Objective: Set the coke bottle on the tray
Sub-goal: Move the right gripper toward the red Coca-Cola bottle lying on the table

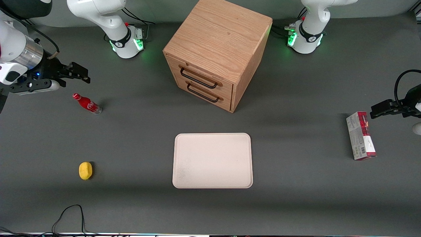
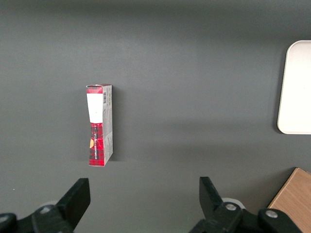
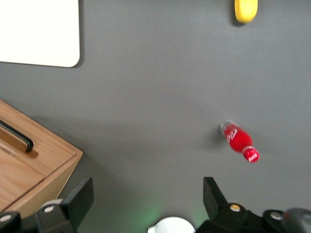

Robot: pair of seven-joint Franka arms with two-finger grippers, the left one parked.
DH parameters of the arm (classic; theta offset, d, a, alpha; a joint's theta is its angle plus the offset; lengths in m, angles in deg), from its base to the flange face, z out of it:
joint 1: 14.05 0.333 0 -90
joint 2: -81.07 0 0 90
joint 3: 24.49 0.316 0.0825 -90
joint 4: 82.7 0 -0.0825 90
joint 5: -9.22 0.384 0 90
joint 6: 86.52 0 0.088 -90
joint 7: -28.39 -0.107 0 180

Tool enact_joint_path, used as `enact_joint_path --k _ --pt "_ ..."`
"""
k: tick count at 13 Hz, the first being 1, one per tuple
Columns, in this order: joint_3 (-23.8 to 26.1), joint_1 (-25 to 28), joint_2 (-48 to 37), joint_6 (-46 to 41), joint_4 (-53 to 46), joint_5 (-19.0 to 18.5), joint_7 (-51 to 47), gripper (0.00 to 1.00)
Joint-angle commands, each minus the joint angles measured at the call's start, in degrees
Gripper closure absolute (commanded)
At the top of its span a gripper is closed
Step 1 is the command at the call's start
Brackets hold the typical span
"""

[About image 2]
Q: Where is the white plastic tray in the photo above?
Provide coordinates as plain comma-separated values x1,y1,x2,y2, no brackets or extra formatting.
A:
276,40,311,135

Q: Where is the red tartan cardboard box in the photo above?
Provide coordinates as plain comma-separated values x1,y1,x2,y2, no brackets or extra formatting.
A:
86,83,114,167

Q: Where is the light wooden board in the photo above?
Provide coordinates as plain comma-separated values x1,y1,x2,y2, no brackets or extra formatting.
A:
267,167,311,233

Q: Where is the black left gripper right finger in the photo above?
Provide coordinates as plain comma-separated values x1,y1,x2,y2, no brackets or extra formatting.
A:
189,176,303,233

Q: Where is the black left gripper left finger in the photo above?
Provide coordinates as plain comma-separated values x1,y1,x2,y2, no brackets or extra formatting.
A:
0,178,91,233

